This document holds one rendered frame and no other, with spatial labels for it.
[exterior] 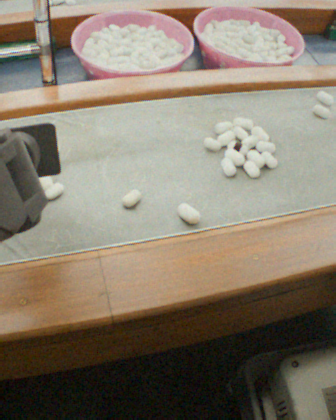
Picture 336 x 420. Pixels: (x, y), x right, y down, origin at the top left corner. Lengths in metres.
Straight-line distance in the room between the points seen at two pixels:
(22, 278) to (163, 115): 0.40
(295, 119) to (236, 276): 0.39
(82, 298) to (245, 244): 0.23
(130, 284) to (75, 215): 0.15
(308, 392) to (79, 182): 0.57
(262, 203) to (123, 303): 0.28
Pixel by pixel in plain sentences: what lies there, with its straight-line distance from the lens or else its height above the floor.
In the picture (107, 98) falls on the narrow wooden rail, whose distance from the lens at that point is 0.80.
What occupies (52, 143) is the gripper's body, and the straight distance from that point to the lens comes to 0.54.
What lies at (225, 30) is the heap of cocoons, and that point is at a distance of 1.10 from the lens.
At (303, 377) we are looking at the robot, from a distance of 0.87.
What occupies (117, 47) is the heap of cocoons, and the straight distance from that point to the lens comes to 1.00.
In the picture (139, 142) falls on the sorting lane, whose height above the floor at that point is 0.74.
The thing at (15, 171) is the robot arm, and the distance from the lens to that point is 0.36.
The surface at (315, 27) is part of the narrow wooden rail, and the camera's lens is 1.33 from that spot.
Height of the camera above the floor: 1.26
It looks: 52 degrees down
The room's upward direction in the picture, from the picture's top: 8 degrees clockwise
